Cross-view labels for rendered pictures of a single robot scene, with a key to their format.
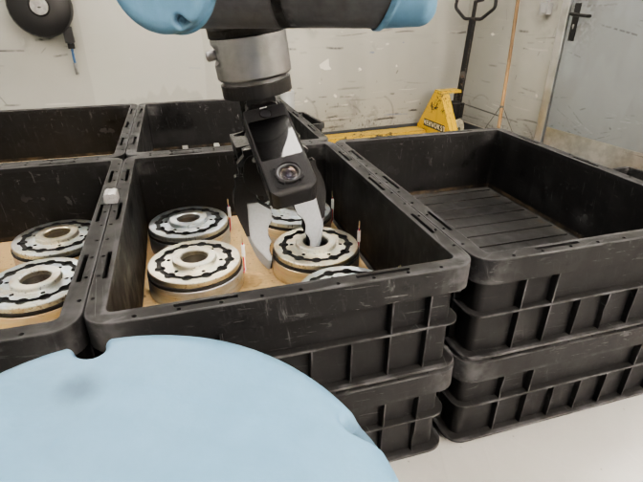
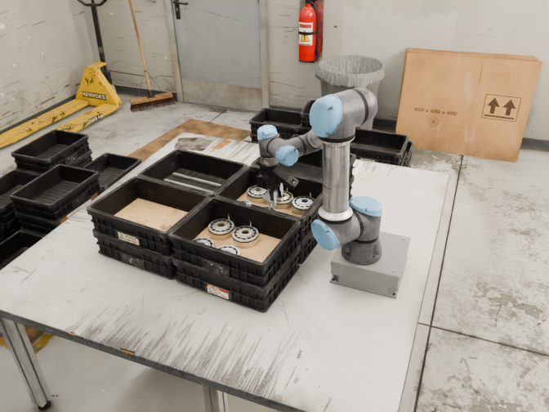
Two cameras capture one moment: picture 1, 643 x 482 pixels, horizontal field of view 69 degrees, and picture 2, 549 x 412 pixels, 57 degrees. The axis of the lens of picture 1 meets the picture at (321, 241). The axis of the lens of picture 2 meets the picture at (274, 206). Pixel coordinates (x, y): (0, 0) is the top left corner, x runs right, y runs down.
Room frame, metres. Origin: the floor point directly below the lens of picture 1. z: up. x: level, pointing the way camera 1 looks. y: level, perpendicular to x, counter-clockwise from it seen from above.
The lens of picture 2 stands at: (-0.78, 1.33, 1.98)
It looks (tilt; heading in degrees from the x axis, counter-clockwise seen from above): 32 degrees down; 315
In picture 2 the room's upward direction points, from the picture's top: 1 degrees counter-clockwise
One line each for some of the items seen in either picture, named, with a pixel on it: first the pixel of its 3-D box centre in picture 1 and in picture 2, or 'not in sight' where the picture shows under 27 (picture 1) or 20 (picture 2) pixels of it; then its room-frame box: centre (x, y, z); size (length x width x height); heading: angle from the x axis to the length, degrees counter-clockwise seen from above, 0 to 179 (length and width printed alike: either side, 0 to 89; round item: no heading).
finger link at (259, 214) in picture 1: (256, 228); (269, 198); (0.50, 0.08, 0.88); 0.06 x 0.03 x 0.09; 16
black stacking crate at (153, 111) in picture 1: (223, 152); (194, 181); (0.86, 0.18, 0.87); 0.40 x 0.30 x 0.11; 17
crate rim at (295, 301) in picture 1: (256, 206); (273, 192); (0.48, 0.07, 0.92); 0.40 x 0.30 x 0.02; 17
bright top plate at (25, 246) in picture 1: (58, 237); (220, 226); (0.52, 0.33, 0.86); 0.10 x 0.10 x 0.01
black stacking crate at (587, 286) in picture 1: (485, 216); (304, 171); (0.57, -0.22, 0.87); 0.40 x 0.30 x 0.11; 17
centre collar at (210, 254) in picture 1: (194, 258); not in sight; (0.46, 0.14, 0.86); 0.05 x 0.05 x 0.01
